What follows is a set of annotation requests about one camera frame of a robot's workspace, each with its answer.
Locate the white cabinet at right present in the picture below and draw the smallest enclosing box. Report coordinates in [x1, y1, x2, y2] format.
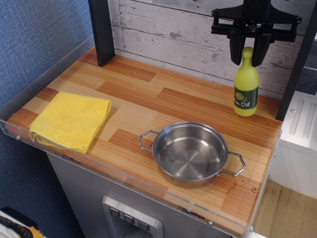
[268, 91, 317, 198]

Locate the orange cloth in corner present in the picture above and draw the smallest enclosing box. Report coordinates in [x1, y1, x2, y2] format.
[28, 227, 45, 238]

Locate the left black upright post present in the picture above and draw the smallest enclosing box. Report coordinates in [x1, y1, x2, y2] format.
[88, 0, 115, 66]

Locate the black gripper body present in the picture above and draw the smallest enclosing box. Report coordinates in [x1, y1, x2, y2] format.
[211, 0, 302, 43]

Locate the stainless steel pot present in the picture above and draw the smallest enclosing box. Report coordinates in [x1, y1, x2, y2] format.
[148, 121, 231, 188]

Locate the yellow olive oil bottle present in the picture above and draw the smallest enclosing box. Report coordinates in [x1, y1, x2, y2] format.
[234, 47, 259, 117]

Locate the yellow folded cloth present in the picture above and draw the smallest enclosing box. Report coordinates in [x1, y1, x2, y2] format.
[29, 92, 111, 154]

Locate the right black upright post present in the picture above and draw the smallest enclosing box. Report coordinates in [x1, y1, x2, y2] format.
[276, 3, 317, 121]

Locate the clear acrylic guard rail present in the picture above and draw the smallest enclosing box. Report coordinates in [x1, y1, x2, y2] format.
[0, 37, 281, 238]

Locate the silver dispenser button panel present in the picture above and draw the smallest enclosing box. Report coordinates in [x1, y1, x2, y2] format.
[102, 196, 163, 238]

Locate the black object bottom left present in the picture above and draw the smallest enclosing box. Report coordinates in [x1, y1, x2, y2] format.
[0, 207, 38, 238]

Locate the grey toy fridge cabinet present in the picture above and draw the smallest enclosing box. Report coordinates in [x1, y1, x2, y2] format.
[46, 151, 248, 238]

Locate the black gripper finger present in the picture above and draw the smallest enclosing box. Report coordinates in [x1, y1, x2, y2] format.
[229, 23, 246, 65]
[252, 34, 274, 67]

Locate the black upright post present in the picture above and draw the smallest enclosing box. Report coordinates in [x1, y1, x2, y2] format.
[88, 0, 115, 66]
[276, 3, 317, 121]

